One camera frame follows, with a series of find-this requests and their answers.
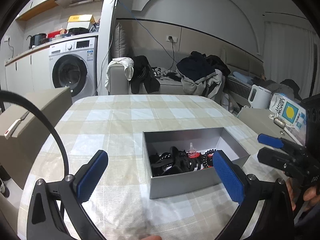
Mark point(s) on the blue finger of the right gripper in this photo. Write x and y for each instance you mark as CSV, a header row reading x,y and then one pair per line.
x,y
280,143
277,158

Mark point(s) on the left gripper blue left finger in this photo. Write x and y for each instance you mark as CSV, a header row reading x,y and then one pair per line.
x,y
45,220

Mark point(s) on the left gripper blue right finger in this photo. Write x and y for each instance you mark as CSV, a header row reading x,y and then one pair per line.
x,y
276,217

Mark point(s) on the black hair claw clip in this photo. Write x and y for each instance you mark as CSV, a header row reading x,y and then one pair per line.
x,y
182,160

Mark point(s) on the black banana hair clip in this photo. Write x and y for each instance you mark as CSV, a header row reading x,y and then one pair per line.
x,y
161,161

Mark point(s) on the right hand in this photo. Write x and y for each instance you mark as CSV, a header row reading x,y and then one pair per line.
x,y
310,196

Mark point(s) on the left hand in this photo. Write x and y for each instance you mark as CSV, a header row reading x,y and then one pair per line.
x,y
152,237

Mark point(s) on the lemon tissue pack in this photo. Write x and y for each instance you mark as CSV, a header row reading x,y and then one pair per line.
x,y
291,112

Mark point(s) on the beige box right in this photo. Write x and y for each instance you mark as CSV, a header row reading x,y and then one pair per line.
x,y
263,121

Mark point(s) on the white electric kettle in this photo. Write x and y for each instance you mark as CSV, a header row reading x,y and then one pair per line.
x,y
259,97

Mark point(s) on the plaid tablecloth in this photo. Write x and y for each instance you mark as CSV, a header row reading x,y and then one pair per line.
x,y
120,206

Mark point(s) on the grey sofa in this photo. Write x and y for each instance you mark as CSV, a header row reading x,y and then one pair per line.
x,y
169,86

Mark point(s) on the beige cardboard box left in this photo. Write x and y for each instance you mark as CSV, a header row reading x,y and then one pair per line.
x,y
19,151

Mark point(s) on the silver cardboard box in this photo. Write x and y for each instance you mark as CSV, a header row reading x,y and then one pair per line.
x,y
206,141

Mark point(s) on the pile of dark clothes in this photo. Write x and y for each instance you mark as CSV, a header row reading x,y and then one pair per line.
x,y
203,75

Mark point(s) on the white kitchen cabinet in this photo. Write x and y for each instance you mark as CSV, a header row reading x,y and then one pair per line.
x,y
29,73

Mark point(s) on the black garment on armrest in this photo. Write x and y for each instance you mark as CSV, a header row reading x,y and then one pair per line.
x,y
143,73

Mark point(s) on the white washing machine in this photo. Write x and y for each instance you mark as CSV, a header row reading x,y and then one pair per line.
x,y
73,64

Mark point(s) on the white cloth on armrest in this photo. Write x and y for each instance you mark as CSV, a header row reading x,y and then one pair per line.
x,y
118,75

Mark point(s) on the grey striped pillow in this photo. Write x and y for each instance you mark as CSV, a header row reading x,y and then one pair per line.
x,y
120,47

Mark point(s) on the yellow cardboard box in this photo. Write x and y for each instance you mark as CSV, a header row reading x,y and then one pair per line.
x,y
81,18

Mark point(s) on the wall power outlet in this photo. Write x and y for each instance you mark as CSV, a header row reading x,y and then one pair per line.
x,y
171,39

